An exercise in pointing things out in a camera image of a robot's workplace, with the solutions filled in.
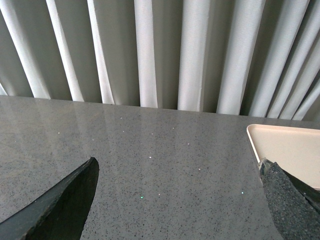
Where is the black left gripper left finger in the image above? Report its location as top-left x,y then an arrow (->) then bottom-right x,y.
0,157 -> 99,240

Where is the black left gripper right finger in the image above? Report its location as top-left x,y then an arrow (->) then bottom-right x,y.
258,158 -> 320,240

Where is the beige rectangular tray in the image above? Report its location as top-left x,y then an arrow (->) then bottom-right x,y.
246,124 -> 320,190

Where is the white pleated curtain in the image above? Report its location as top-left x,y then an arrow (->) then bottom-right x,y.
0,0 -> 320,122

